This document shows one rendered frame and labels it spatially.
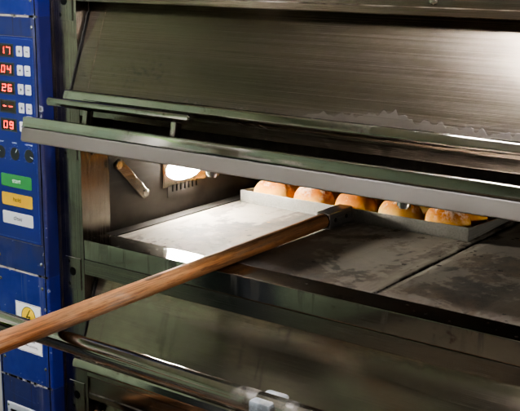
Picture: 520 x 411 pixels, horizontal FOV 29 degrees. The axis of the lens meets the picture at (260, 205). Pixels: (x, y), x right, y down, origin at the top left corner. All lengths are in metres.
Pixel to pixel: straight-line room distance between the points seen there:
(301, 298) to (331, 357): 0.11
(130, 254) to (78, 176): 0.19
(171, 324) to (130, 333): 0.10
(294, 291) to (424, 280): 0.23
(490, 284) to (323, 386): 0.33
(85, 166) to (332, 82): 0.59
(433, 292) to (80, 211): 0.70
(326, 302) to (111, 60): 0.59
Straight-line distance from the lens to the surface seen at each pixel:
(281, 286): 1.71
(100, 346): 1.47
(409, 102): 1.51
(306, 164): 1.45
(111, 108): 1.75
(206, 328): 1.86
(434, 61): 1.51
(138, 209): 2.10
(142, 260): 1.90
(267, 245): 1.88
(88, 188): 1.99
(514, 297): 1.71
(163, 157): 1.61
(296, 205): 2.20
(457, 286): 1.74
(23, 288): 2.12
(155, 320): 1.93
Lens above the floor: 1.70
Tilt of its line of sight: 13 degrees down
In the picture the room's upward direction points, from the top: 1 degrees clockwise
